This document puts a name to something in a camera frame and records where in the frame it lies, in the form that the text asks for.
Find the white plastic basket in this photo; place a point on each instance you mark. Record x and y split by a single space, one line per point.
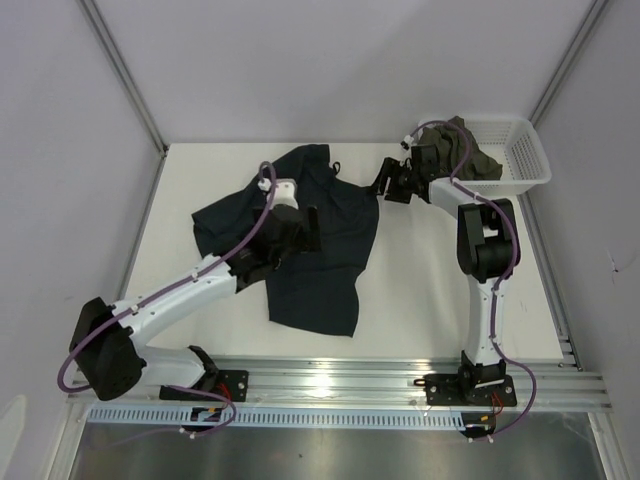
512 142

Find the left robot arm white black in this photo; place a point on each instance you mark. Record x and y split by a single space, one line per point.
110 344

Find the olive green shorts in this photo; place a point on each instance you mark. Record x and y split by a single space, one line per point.
450 146

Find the aluminium mounting rail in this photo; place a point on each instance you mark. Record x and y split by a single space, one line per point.
388 384

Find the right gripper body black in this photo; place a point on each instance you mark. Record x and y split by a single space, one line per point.
402 183

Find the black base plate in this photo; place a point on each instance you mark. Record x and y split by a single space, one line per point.
450 390
231 384

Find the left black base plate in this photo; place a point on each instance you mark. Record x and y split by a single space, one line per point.
231 384

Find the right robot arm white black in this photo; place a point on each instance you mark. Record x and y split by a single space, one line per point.
487 252

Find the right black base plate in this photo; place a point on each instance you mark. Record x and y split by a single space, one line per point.
450 390

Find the right aluminium frame post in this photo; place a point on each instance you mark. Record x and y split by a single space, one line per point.
587 27

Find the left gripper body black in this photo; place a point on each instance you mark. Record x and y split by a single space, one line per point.
290 250

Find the aluminium frame post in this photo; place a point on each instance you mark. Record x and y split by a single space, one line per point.
587 27
117 62

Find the white slotted cable duct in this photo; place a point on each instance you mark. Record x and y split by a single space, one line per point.
413 419

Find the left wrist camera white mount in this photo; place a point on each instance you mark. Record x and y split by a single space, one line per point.
281 192

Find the left aluminium frame post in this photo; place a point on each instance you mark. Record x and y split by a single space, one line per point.
117 62

